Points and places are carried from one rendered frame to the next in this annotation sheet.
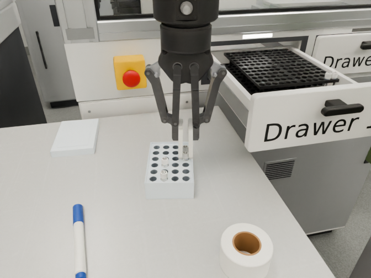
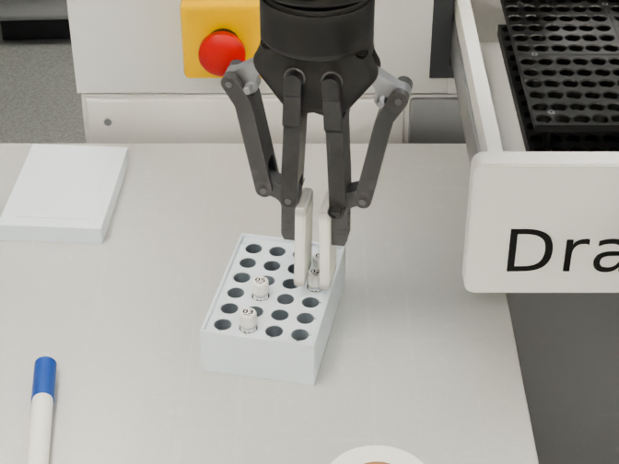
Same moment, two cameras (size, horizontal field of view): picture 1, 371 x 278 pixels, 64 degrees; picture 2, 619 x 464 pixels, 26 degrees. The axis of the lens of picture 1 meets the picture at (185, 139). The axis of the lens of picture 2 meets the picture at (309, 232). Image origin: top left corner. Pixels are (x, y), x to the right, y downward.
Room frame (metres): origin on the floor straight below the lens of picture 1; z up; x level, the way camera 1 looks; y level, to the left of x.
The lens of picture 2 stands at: (-0.33, -0.17, 1.41)
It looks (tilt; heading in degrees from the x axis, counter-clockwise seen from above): 36 degrees down; 12
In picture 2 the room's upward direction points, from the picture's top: straight up
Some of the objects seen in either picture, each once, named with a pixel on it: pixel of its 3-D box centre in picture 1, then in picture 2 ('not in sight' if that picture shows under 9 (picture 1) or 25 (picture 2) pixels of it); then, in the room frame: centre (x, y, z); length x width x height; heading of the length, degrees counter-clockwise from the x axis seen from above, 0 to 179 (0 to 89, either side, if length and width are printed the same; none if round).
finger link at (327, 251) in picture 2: (190, 139); (328, 240); (0.45, -0.01, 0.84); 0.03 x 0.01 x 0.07; 1
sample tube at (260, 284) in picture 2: (165, 168); (261, 305); (0.43, 0.04, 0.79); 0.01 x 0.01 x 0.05
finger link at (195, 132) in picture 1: (200, 126); (353, 213); (0.45, -0.03, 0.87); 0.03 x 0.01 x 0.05; 91
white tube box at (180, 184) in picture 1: (170, 168); (275, 306); (0.44, 0.03, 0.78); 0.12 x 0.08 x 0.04; 1
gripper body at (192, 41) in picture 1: (185, 53); (317, 47); (0.45, 0.00, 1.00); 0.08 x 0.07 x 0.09; 91
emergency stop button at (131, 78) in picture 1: (131, 78); (222, 51); (0.65, 0.13, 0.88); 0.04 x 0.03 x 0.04; 102
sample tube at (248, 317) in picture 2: (164, 182); (249, 336); (0.39, 0.04, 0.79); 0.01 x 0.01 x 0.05
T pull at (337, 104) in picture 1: (338, 106); not in sight; (0.45, -0.26, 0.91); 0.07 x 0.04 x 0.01; 102
